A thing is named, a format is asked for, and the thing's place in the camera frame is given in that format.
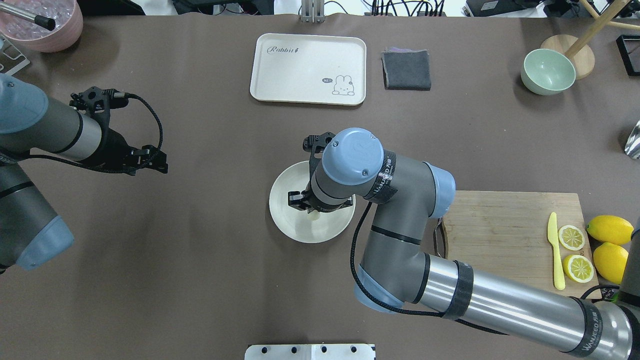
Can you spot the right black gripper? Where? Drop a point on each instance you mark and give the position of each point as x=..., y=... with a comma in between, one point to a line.
x=297, y=199

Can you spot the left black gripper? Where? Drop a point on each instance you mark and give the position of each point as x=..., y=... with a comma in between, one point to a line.
x=116, y=145

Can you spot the beige round plate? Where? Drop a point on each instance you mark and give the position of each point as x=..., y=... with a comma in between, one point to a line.
x=294, y=223

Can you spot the white steamed bun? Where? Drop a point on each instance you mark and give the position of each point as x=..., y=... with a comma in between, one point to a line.
x=313, y=215

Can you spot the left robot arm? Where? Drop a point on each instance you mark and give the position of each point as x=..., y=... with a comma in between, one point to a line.
x=36, y=126

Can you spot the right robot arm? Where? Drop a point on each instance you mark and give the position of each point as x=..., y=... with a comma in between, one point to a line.
x=396, y=276

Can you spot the cream rabbit tray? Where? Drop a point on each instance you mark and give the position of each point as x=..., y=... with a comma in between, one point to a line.
x=309, y=69

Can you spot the black tray with glasses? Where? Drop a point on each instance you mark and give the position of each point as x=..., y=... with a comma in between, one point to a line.
x=629, y=50

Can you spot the pink bowl with ice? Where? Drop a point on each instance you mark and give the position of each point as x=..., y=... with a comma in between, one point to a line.
x=68, y=25

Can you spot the steel tongs black tip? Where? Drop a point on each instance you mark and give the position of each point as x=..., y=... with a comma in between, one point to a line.
x=37, y=19

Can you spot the grey folded cloth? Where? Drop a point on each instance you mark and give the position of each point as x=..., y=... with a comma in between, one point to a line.
x=406, y=69

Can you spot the wooden cutting board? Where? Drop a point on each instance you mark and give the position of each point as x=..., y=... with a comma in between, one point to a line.
x=505, y=233

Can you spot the yellow plastic knife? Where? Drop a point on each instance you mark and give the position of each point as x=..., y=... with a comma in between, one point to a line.
x=552, y=236

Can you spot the upper lemon half slice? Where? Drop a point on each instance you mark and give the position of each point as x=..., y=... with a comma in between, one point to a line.
x=571, y=237

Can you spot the lemon half slice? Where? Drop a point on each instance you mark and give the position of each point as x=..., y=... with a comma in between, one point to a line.
x=578, y=268
x=571, y=237

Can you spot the mint green bowl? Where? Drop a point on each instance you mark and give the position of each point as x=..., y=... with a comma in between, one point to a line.
x=547, y=72

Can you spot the lower lemon half slice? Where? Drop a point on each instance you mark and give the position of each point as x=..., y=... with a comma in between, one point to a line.
x=578, y=268

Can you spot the yellow lemon far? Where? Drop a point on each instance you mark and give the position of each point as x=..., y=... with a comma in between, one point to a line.
x=610, y=229

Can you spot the yellow lemon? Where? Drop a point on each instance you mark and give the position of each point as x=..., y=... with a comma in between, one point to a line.
x=610, y=229
x=610, y=261

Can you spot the wooden cup stand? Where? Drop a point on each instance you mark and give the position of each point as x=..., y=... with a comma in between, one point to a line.
x=577, y=50

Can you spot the yellow lemon near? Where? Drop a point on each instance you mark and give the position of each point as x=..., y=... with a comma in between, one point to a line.
x=610, y=261

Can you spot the steel scoop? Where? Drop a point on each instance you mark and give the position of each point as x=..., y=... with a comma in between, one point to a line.
x=632, y=144

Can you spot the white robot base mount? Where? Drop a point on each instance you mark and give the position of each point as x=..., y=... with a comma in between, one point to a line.
x=313, y=351

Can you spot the aluminium frame post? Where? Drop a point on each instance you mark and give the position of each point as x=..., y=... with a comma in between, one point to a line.
x=312, y=11

